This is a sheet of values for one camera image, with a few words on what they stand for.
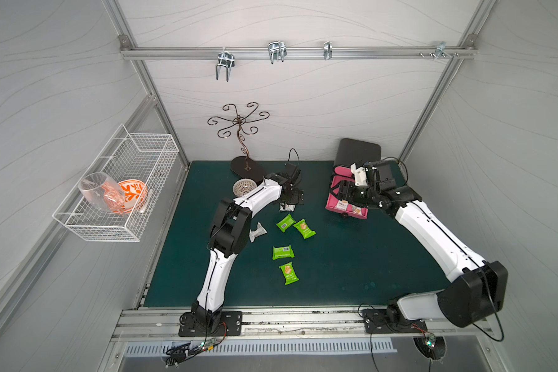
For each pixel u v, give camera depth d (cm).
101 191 55
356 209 96
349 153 105
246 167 115
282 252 88
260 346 70
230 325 74
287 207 88
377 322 73
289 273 84
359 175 73
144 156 80
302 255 91
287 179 79
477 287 40
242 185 108
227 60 78
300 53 79
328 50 78
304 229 95
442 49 77
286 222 96
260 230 94
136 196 67
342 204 98
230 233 56
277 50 76
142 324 75
